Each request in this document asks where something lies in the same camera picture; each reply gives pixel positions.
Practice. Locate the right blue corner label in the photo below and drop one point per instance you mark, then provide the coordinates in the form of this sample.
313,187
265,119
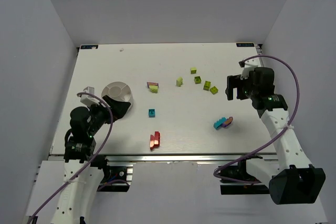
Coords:
245,44

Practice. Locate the white divided round container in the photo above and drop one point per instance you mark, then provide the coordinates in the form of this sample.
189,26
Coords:
119,91

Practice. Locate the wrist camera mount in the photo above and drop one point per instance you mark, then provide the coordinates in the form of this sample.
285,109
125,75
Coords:
87,98
247,66

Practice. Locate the red lego brick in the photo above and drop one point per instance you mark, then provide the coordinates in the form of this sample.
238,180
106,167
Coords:
152,140
156,139

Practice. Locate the teal stepped lego brick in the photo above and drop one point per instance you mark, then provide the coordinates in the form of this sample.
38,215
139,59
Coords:
219,123

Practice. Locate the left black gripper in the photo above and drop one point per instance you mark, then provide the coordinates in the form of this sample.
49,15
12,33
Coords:
111,107

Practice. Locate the lime lego under tile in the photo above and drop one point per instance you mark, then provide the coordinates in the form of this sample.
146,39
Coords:
154,89

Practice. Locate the green printed lego cube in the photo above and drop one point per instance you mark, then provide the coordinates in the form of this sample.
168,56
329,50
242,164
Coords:
197,80

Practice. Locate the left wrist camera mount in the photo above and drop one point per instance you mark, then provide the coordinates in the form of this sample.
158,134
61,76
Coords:
87,98

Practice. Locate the purple butterfly lego piece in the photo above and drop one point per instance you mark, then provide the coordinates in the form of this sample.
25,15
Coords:
227,122

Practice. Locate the teal square lego brick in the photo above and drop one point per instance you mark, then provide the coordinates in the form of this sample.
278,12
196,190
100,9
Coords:
151,113

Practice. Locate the blue corner label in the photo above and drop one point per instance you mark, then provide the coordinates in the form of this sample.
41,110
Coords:
85,47
245,44

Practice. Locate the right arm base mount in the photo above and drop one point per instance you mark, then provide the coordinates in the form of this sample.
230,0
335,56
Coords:
238,182

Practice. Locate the lime lego brick right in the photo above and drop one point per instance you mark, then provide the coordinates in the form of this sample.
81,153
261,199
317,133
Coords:
213,90

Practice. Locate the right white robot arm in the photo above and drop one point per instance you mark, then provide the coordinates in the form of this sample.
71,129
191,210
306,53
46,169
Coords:
296,180

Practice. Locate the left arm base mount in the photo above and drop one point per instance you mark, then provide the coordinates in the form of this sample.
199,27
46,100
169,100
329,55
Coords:
117,176

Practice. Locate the green lego two stud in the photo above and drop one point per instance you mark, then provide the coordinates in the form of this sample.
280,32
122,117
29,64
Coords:
207,85

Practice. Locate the light green lego brick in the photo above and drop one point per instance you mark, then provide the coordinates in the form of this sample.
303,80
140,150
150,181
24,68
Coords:
179,81

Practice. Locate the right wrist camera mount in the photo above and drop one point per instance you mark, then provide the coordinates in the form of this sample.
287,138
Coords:
247,66

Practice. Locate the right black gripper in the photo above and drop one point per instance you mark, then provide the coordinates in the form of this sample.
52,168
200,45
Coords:
237,86

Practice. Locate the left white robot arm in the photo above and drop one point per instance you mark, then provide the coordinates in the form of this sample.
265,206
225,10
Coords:
85,171

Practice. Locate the left blue corner label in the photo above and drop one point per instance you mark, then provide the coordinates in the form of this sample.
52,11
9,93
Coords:
85,47

